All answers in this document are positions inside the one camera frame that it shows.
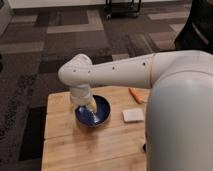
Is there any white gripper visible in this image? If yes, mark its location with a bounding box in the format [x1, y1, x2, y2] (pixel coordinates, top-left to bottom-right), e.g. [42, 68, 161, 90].
[70, 84, 97, 112]

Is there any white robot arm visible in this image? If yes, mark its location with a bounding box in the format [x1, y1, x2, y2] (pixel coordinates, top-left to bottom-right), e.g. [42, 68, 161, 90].
[58, 50, 213, 171]

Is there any white eraser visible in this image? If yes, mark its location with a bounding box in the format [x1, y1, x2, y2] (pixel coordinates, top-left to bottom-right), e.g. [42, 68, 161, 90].
[122, 108, 144, 122]

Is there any blue bowl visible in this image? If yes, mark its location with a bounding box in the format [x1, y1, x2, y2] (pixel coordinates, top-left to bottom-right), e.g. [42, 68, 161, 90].
[75, 95, 111, 127]

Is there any orange carrot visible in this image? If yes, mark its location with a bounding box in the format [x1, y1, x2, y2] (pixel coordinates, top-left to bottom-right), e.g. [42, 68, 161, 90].
[128, 88, 144, 104]

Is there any black office chair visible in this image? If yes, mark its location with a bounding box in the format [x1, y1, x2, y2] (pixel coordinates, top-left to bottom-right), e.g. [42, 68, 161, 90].
[175, 0, 213, 54]

